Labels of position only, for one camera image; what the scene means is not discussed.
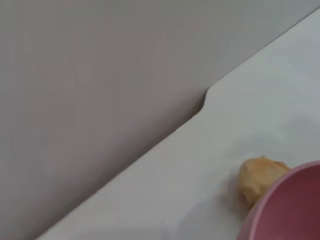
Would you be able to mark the pink plastic bowl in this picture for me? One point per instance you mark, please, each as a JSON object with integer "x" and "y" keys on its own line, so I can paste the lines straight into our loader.
{"x": 290, "y": 205}

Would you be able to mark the long golden bread loaf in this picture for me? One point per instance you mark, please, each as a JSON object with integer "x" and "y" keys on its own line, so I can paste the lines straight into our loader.
{"x": 257, "y": 177}

